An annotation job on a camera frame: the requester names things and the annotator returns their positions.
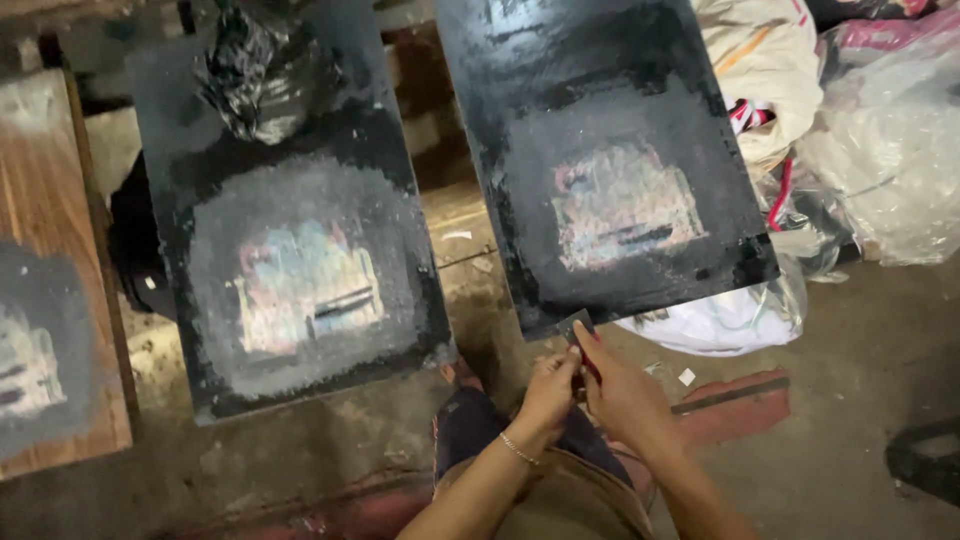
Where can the person's right hand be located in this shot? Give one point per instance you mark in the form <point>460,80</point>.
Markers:
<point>624,397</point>

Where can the person's left hand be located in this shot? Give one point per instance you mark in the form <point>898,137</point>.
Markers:
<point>549,394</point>

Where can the person's left fingers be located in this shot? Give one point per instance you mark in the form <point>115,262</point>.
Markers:
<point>564,364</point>

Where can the person's right fingers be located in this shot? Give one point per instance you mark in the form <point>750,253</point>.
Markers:
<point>589,352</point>

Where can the small grey scraper blade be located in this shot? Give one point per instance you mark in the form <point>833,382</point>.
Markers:
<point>576,327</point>

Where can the small white paper scrap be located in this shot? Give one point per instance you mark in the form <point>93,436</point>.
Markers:
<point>686,376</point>

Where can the dark blue cloth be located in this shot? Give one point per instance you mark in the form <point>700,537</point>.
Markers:
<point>480,431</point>

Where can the person's brown trousers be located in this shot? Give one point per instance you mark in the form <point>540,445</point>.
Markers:
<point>555,499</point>

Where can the white garment in clear bag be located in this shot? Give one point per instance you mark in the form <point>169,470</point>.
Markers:
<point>720,319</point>

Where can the red strip with black band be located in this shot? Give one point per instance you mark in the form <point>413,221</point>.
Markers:
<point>739,405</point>

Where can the black board with paint residue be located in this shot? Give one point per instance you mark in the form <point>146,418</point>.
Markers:
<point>292,225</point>
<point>600,157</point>

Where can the red and white garment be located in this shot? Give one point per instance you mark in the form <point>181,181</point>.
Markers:
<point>748,115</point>

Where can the beige woven sack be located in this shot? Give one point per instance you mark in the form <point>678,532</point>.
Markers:
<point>757,67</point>

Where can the black curved object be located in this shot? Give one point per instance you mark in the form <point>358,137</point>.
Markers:
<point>924,459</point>

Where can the clear plastic bag of garments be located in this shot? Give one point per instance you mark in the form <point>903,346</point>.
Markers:
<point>892,142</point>

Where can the black crumpled plastic bag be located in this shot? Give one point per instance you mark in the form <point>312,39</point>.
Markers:
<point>259,71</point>

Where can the brown wooden printing board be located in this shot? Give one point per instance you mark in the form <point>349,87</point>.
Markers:
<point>45,285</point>

